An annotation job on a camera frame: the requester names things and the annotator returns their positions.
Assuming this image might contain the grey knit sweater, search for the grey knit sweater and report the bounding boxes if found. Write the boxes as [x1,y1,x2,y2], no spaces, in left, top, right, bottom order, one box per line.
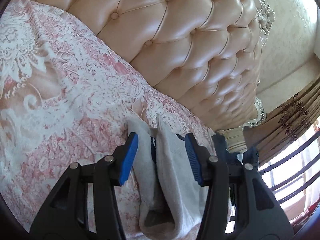
[127,116,208,239]

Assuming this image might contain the dark navy garment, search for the dark navy garment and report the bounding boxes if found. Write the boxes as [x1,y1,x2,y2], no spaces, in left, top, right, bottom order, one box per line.
[175,132,261,170]

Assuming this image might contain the striped green beige pillow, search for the striped green beige pillow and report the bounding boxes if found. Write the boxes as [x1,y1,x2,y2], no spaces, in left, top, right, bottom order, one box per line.
[218,127,248,153]

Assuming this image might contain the brown patterned curtain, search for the brown patterned curtain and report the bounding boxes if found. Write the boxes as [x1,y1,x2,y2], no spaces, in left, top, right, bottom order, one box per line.
[244,79,320,165]

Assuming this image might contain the pink floral sofa cover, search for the pink floral sofa cover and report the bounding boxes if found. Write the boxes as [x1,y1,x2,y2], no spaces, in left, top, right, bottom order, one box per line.
[1,0,214,230]

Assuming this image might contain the beige tufted leather sofa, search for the beige tufted leather sofa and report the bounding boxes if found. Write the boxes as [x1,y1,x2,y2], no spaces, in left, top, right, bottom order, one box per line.
[31,0,274,131]

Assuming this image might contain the black window frame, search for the black window frame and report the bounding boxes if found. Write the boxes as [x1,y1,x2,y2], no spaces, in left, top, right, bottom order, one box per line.
[224,129,320,233]

